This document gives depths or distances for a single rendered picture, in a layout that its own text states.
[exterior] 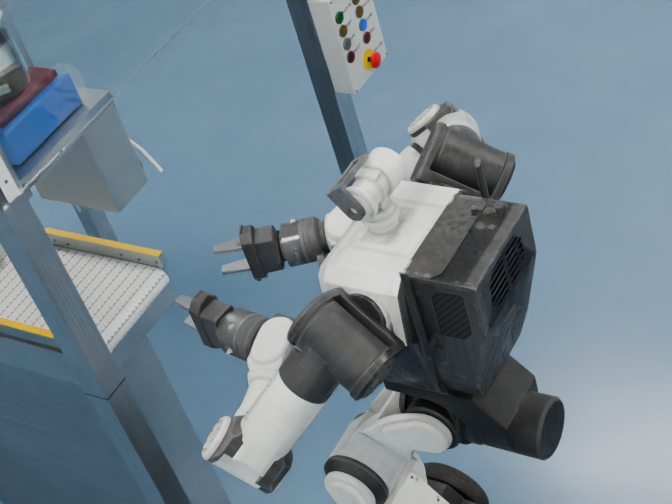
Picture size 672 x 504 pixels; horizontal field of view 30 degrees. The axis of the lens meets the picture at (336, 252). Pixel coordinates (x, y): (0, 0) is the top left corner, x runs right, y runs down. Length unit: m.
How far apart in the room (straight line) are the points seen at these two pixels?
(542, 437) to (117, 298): 1.00
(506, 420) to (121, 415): 0.83
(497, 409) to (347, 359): 0.40
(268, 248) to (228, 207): 1.90
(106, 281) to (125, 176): 0.30
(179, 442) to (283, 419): 1.20
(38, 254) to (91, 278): 0.48
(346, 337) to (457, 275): 0.19
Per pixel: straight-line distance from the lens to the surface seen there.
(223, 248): 2.45
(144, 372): 2.94
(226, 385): 3.70
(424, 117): 2.40
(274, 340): 2.18
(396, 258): 1.94
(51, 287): 2.36
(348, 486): 2.51
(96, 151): 2.49
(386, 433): 2.30
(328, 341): 1.86
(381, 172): 1.95
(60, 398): 2.94
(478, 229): 1.96
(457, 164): 2.12
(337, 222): 2.39
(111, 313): 2.67
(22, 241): 2.29
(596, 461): 3.24
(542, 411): 2.17
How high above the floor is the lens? 2.53
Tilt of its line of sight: 39 degrees down
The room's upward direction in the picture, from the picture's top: 19 degrees counter-clockwise
